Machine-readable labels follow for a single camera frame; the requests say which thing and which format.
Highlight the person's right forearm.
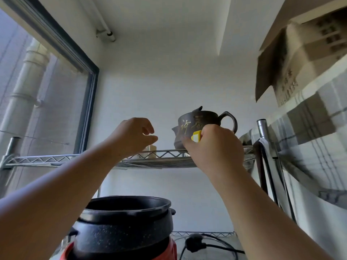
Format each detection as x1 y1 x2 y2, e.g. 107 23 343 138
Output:
215 170 334 260

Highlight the white ceiling pipe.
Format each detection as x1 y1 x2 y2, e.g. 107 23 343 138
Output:
78 0 116 42

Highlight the dark window frame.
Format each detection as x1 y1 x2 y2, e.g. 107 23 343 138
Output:
0 0 100 155

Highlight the brown cardboard box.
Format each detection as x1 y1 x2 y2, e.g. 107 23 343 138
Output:
255 0 347 107

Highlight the black plug with cable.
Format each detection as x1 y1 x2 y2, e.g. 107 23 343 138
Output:
179 233 246 260

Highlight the person's left hand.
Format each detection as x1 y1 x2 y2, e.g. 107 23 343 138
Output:
108 118 158 161

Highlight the black speckled cooking pot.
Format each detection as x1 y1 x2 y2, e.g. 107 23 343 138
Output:
68 196 176 260

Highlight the grey white checked cloth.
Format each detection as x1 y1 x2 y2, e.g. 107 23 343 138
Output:
239 68 347 253

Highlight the small white cup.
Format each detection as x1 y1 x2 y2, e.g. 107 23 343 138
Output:
139 145 157 159

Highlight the dark brown inscribed teapot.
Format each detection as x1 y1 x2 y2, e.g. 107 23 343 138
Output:
172 106 238 151

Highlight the person's left forearm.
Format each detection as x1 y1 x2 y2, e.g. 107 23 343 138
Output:
0 143 128 260

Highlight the red cooker base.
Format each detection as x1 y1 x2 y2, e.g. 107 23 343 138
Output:
60 235 178 260

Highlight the grey drain pipe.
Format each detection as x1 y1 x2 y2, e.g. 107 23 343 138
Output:
0 38 51 150

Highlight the chrome wire shelf rack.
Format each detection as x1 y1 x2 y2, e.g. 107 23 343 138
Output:
0 119 280 260

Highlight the person's right hand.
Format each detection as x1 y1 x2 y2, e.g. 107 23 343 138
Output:
182 124 245 182

